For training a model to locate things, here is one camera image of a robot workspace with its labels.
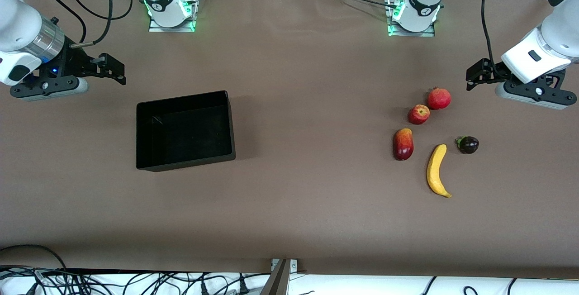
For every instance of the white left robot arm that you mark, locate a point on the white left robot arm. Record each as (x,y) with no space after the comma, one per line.
(558,28)

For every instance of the yellow banana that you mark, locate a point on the yellow banana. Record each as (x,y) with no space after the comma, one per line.
(435,173)

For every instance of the red yellow apple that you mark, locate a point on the red yellow apple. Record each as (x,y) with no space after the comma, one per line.
(419,114)

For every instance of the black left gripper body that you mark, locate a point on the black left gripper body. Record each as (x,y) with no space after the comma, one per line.
(494,70)

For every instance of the red pomegranate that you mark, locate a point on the red pomegranate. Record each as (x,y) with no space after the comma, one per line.
(439,99)

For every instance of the dark camera stand bar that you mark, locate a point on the dark camera stand bar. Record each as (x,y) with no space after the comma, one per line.
(276,283)

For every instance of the dark purple eggplant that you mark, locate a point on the dark purple eggplant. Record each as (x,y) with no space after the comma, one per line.
(468,145)

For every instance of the red yellow mango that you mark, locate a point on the red yellow mango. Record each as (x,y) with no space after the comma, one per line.
(403,145)

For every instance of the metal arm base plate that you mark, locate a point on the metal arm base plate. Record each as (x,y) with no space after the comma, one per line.
(427,34)
(158,28)

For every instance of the brown table cover sheet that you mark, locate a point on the brown table cover sheet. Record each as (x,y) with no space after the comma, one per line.
(289,222)

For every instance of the black rectangular plastic box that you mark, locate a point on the black rectangular plastic box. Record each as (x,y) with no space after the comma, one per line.
(190,136)

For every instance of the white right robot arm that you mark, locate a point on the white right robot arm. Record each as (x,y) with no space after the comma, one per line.
(18,23)

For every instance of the small metal bracket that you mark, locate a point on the small metal bracket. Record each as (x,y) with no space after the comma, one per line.
(293,265)

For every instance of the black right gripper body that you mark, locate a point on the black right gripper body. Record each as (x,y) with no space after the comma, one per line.
(73,62)

